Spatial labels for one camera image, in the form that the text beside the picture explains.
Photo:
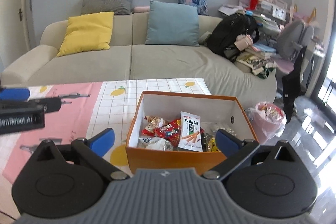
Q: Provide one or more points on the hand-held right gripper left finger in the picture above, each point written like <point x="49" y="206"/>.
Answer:
<point x="101" y="141"/>

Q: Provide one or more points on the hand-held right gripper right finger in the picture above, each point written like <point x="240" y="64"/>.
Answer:
<point x="227" y="141"/>

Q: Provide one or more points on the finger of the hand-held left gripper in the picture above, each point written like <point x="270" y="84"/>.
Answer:
<point x="50" y="104"/>
<point x="14" y="94"/>

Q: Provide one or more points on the yellow snack packet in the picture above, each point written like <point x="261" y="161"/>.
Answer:
<point x="214" y="145"/>

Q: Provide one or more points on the dark green snack packet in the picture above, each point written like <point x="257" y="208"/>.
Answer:
<point x="205" y="141"/>

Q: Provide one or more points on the white carrot-print snack packet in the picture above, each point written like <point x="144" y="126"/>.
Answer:
<point x="190" y="132"/>

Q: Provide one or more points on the white printed snack packet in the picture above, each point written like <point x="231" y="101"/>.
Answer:
<point x="155" y="144"/>

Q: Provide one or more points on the red-brown striped snack packet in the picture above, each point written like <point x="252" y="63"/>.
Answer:
<point x="155" y="123"/>

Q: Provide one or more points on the orange cardboard box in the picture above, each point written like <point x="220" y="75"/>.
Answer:
<point x="157" y="158"/>

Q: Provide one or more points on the red noodle snack packet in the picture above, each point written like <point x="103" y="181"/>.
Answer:
<point x="168" y="133"/>

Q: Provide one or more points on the pink and white lemon tablecloth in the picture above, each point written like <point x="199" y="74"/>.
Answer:
<point x="65" y="114"/>

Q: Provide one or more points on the trash bin with pink bag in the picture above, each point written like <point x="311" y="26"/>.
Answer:
<point x="270" y="124"/>

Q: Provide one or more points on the cream door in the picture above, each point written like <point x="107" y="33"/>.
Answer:
<point x="13" y="30"/>

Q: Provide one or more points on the yellow pillow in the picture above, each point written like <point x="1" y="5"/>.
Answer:
<point x="84" y="32"/>

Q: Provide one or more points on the printed tote bag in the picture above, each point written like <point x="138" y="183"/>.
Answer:
<point x="254" y="64"/>

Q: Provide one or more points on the black jacket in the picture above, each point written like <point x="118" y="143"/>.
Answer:
<point x="291" y="87"/>

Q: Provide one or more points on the beige sofa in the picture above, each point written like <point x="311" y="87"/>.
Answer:
<point x="170" y="61"/>

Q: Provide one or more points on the stack of books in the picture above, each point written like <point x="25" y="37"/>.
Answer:
<point x="262" y="49"/>

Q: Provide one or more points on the pink folded cloth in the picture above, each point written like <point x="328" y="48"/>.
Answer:
<point x="244" y="43"/>

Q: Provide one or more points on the black backpack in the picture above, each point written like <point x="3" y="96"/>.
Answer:
<point x="228" y="32"/>

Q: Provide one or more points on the grey pillow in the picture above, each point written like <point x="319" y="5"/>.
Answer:
<point x="105" y="3"/>

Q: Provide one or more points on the pink bolster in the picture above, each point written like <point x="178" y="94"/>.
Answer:
<point x="140" y="9"/>

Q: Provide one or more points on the blue pillow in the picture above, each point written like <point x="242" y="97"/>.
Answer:
<point x="170" y="22"/>

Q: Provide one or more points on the cluttered desk shelf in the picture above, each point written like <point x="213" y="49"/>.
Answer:
<point x="267" y="9"/>

